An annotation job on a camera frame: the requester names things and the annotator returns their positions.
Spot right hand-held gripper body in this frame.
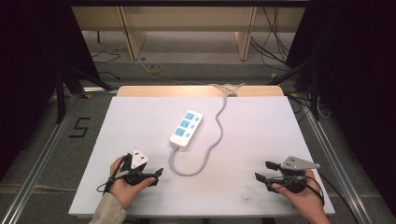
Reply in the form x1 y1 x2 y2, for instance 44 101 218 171
268 156 321 194

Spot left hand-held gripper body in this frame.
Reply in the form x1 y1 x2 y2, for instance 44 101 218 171
120 148 150 187

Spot white power strip blue sockets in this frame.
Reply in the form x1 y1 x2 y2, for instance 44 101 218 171
169 109 204 148

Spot grey power strip cable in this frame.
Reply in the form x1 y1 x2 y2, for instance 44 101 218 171
168 82 247 177

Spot person's left hand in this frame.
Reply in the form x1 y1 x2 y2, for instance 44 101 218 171
108 155 157 210

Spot person's right hand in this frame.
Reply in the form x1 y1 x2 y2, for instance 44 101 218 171
272 169 327 219

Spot black stand legs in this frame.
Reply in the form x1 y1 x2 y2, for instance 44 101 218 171
54 63 114 125
266 60 322 121

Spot yellow tape roll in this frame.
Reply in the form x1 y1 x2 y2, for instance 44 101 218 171
147 63 163 76

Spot beige wooden shelf unit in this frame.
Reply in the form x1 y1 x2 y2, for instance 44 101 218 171
71 6 306 62

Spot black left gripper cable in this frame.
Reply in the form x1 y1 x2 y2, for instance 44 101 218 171
95 155 133 194

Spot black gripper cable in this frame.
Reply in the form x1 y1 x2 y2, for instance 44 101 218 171
95 155 133 194
266 170 360 224

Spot aluminium floor rail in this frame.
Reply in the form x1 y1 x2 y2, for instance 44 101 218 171
297 101 376 224
0 92 82 224

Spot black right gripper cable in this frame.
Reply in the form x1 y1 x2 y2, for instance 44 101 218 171
266 170 360 224

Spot thin black floor cable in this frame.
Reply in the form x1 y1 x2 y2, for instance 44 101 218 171
91 49 122 81

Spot bundle of black floor cables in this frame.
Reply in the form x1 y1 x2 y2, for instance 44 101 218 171
249 6 301 69

